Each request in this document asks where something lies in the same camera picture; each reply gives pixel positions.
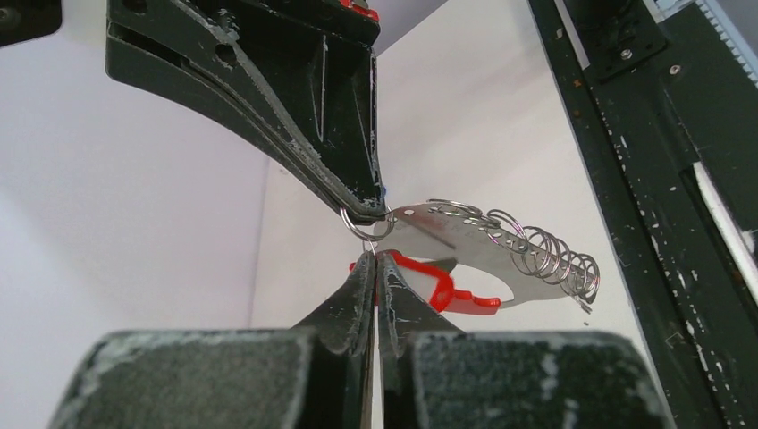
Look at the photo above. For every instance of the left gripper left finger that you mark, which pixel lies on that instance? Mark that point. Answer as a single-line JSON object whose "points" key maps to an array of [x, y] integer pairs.
{"points": [[315, 374]]}

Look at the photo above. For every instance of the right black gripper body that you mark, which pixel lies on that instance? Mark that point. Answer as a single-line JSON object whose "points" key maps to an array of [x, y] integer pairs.
{"points": [[294, 23]]}

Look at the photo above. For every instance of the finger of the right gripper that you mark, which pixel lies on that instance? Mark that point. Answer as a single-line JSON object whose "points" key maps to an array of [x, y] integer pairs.
{"points": [[259, 118], [329, 91]]}

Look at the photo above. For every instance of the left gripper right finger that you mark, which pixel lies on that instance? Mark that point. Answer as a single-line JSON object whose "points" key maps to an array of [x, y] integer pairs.
{"points": [[436, 376]]}

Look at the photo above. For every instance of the red tag key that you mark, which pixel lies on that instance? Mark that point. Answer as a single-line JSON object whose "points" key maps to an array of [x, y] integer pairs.
{"points": [[430, 279]]}

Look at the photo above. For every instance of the red grey keyring holder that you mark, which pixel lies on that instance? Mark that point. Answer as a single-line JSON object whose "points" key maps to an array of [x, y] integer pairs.
{"points": [[533, 262]]}

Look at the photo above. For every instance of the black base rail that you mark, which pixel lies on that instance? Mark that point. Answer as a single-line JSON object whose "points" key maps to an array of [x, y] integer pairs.
{"points": [[662, 99]]}

